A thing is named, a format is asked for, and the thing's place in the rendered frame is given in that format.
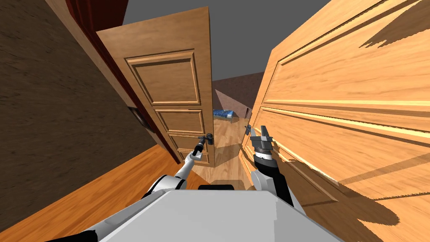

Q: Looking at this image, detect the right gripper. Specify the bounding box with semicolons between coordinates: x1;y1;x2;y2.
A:
250;125;275;155

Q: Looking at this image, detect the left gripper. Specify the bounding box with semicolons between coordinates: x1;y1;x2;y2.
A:
191;138;206;157

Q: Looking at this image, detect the blue bed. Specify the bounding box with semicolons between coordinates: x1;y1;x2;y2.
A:
213;109;235;120

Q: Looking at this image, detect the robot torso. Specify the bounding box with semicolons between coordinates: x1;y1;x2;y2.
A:
88;184;344;242

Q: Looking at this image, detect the brown panelled wooden door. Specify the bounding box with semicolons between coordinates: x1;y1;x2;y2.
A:
96;6;216;168

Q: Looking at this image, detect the light panelled wooden door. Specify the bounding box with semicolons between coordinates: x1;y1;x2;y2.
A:
239;0;430;242

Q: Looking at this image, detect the dark framed wall picture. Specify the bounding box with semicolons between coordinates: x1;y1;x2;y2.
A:
127;105;156;134

